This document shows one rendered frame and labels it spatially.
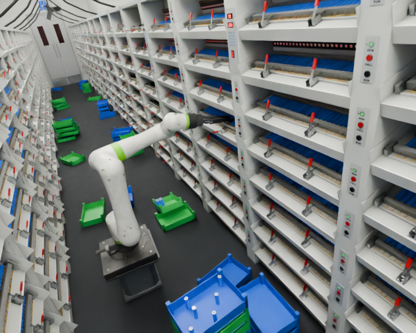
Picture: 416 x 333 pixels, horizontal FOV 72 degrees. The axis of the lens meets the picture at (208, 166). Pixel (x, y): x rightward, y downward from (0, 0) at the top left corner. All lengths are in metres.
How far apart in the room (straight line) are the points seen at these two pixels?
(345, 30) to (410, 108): 0.29
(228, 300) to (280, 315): 0.35
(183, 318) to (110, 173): 0.74
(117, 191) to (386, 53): 1.22
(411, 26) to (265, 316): 1.37
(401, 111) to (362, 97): 0.11
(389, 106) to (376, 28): 0.21
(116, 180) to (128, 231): 0.31
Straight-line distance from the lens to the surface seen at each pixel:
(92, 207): 3.10
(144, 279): 2.01
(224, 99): 1.72
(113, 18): 4.06
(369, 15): 0.94
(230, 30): 1.45
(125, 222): 1.60
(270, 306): 1.71
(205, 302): 1.45
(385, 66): 0.92
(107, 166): 1.45
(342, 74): 1.09
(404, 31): 0.89
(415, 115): 0.91
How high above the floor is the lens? 1.57
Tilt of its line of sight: 28 degrees down
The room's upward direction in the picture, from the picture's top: 9 degrees counter-clockwise
